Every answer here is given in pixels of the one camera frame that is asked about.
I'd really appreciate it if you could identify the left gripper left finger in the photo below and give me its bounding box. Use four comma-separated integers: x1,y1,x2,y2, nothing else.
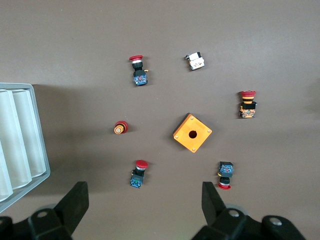
0,181,90,240

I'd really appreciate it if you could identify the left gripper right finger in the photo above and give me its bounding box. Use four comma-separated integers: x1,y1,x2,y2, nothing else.
191,181,307,240

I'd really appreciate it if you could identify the red mushroom button blue block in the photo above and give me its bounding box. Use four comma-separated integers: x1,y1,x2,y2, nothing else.
129,159,149,189
216,161,235,191
128,54,150,87

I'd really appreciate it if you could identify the orange button box with hole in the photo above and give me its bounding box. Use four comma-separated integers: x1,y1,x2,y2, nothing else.
172,112,213,154

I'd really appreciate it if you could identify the red yellow button head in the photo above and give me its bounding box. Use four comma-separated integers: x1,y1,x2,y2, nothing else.
113,120,130,135

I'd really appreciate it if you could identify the grey tray with white ridges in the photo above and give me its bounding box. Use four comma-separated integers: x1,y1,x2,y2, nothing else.
0,82,51,213

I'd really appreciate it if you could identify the red emergency stop orange block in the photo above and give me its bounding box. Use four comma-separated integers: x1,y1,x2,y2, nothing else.
237,90,258,120

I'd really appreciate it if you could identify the orange white contact block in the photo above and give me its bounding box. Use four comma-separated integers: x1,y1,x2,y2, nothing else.
184,51,206,72

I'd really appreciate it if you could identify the brown paper table cover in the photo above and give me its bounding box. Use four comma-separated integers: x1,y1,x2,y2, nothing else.
0,0,320,240

